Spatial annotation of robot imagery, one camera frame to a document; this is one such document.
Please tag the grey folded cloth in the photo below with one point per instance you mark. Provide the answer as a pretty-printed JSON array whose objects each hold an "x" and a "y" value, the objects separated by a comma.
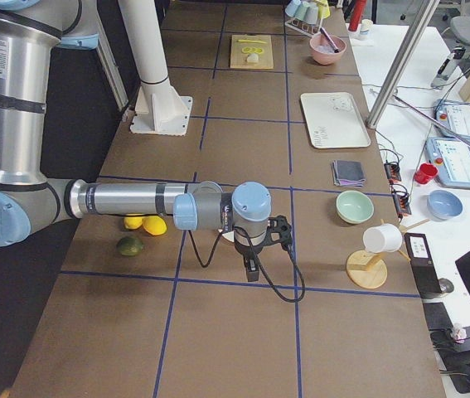
[{"x": 350, "y": 170}]

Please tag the pink bowl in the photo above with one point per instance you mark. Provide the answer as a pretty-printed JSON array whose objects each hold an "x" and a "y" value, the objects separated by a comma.
[{"x": 322, "y": 51}]

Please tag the light blue cup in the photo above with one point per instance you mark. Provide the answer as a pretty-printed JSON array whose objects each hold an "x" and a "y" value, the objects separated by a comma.
[{"x": 292, "y": 8}]

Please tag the purple folded cloth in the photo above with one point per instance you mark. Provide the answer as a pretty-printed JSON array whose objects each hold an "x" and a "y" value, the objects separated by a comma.
[{"x": 349, "y": 183}]

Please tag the white bun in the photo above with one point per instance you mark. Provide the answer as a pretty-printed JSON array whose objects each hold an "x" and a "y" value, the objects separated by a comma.
[{"x": 252, "y": 58}]

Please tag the red cup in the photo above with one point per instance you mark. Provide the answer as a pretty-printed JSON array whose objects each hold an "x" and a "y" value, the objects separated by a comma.
[{"x": 425, "y": 173}]

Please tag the white wire cup rack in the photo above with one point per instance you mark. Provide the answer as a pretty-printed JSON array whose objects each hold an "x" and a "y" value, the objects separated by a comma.
[{"x": 296, "y": 23}]

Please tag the white plate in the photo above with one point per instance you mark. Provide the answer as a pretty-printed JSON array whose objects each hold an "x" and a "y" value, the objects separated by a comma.
[{"x": 229, "y": 236}]

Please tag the yellow cup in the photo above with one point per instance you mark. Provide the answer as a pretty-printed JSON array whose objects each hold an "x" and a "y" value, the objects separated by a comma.
[{"x": 323, "y": 9}]

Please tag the green bowl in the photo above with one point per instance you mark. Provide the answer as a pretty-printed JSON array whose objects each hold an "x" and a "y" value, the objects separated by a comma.
[{"x": 354, "y": 207}]

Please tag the wooden mug stand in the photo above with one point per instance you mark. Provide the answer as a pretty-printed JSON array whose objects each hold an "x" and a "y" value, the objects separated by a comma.
[{"x": 368, "y": 270}]

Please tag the white bear tray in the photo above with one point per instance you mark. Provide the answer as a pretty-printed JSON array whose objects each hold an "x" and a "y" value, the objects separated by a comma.
[{"x": 334, "y": 121}]

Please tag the white paper cup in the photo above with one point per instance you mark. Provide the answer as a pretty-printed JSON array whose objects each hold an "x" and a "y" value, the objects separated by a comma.
[{"x": 365, "y": 29}]

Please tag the yellow lemon slice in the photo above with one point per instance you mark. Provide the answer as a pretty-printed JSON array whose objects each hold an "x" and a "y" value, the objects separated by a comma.
[{"x": 252, "y": 50}]

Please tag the black box device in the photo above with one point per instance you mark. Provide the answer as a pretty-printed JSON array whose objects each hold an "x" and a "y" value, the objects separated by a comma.
[{"x": 422, "y": 265}]

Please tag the yellow plastic knife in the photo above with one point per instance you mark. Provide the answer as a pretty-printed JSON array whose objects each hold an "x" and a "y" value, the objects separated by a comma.
[{"x": 252, "y": 41}]

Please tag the white mug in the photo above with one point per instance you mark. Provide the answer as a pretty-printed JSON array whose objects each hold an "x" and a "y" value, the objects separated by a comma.
[{"x": 383, "y": 238}]

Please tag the aluminium frame post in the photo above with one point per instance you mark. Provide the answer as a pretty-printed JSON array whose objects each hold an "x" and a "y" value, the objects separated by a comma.
[{"x": 410, "y": 41}]

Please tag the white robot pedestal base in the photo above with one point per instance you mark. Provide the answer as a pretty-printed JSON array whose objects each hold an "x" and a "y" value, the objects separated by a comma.
[{"x": 159, "y": 109}]

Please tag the blue bowl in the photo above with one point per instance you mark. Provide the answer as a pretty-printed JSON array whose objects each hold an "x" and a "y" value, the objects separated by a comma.
[{"x": 444, "y": 205}]

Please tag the metal black scoop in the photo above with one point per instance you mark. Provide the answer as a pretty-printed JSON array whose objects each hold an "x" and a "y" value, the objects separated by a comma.
[{"x": 331, "y": 42}]

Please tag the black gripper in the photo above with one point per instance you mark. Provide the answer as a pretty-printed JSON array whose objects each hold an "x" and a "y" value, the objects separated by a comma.
[{"x": 246, "y": 249}]

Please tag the green lime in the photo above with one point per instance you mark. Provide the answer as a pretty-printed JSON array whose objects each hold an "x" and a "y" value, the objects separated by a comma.
[{"x": 130, "y": 246}]

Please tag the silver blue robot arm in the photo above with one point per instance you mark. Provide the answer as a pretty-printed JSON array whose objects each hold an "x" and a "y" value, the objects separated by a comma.
[{"x": 30, "y": 201}]

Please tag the orange black power strip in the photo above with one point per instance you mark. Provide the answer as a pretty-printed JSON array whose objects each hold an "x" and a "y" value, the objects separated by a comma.
[{"x": 399, "y": 192}]

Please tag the light green cup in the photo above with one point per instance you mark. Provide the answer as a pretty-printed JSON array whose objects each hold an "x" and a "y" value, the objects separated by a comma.
[{"x": 311, "y": 14}]

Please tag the wooden cutting board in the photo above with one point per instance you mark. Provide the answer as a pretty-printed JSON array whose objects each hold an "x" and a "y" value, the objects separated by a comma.
[{"x": 238, "y": 59}]

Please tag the teach pendant tablet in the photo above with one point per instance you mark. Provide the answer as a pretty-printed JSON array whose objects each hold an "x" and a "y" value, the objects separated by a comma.
[
  {"x": 453, "y": 115},
  {"x": 452, "y": 159}
]

